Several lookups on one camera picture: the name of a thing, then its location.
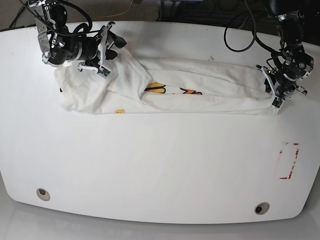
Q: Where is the left table cable grommet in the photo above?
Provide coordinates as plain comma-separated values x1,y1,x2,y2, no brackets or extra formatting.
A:
36,188,51,202

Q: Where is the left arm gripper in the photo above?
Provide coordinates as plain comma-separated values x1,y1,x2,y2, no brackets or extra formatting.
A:
255,64,308,100

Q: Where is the yellow cable on floor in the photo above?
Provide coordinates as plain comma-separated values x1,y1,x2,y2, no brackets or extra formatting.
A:
90,0,133,22

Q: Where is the table cable grommet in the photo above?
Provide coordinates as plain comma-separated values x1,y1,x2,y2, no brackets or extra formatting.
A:
254,202,270,215
36,188,51,202

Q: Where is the red tape rectangle marking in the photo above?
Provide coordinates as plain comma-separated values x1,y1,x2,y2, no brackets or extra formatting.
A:
276,142,300,180

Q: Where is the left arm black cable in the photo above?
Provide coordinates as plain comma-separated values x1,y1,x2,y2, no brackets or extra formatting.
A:
223,0,283,55

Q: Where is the white printed t-shirt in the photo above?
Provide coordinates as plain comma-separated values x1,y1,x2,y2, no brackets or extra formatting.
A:
54,48,279,116

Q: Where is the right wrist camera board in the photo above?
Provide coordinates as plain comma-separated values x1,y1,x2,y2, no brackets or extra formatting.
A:
97,67,111,79

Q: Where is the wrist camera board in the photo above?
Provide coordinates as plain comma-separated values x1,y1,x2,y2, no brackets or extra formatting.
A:
272,96,285,110
97,67,111,79

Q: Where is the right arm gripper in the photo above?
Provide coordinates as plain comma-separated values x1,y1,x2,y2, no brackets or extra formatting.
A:
76,21,127,74

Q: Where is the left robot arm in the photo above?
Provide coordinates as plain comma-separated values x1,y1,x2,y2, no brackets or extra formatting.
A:
257,0,314,107

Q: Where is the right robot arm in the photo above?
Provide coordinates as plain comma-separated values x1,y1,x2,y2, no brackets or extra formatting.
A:
25,0,127,77

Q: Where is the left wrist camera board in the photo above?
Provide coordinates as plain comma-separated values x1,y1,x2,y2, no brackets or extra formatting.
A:
272,96,285,110

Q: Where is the right table cable grommet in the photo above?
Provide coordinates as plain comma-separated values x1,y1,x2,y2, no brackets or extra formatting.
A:
254,202,270,215

